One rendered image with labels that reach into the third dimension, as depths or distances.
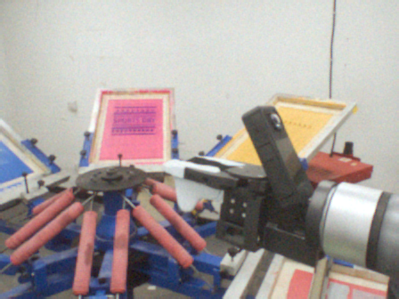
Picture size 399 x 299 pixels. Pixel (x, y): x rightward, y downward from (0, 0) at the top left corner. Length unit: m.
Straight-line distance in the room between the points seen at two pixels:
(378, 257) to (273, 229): 0.11
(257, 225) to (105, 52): 3.73
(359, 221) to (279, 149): 0.10
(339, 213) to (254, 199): 0.09
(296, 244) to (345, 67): 2.77
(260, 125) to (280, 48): 2.82
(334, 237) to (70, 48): 4.15
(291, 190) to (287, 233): 0.05
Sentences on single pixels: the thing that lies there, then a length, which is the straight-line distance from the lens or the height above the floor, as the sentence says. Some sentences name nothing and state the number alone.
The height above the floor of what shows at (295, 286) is 0.95.
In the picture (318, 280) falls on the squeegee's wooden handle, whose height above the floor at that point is 1.06.
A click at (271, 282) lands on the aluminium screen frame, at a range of 1.42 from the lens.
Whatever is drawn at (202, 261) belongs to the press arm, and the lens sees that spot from 1.41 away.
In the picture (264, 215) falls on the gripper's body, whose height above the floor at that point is 1.65.
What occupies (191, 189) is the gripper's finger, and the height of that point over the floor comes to 1.66.
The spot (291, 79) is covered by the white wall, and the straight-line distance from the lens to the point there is 3.16.
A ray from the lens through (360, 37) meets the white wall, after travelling 3.10.
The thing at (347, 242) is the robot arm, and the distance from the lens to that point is 0.35.
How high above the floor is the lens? 1.82
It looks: 15 degrees down
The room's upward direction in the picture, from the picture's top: straight up
